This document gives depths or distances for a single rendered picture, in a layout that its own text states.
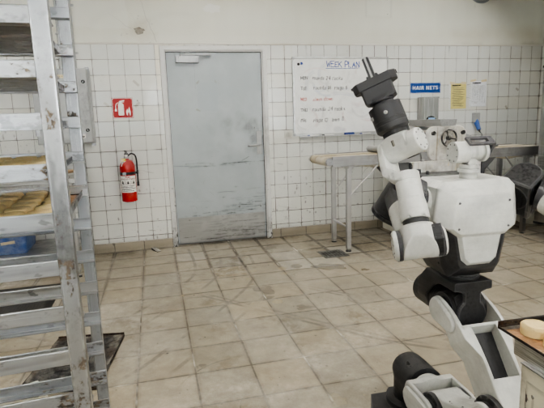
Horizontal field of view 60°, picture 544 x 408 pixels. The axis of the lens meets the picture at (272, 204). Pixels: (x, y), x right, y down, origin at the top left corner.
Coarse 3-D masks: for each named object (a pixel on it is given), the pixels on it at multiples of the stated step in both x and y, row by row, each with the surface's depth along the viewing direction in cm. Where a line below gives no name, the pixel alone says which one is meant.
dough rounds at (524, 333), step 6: (522, 324) 87; (528, 324) 87; (534, 324) 87; (540, 324) 87; (510, 330) 89; (516, 330) 89; (522, 330) 87; (528, 330) 86; (534, 330) 85; (540, 330) 85; (516, 336) 87; (522, 336) 87; (528, 336) 86; (534, 336) 85; (540, 336) 85; (528, 342) 84; (534, 342) 84; (540, 342) 84; (540, 348) 82
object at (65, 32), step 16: (64, 0) 118; (64, 32) 119; (64, 64) 120; (64, 80) 121; (80, 128) 124; (80, 144) 125; (80, 176) 126; (80, 208) 127; (96, 304) 132; (96, 336) 134; (96, 368) 135
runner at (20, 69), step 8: (0, 64) 80; (8, 64) 80; (16, 64) 81; (24, 64) 81; (32, 64) 81; (0, 72) 80; (8, 72) 80; (16, 72) 81; (24, 72) 81; (32, 72) 82
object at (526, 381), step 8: (528, 368) 88; (536, 368) 87; (528, 376) 88; (536, 376) 86; (528, 384) 88; (536, 384) 86; (520, 392) 91; (528, 392) 88; (536, 392) 86; (520, 400) 91; (528, 400) 88; (536, 400) 86
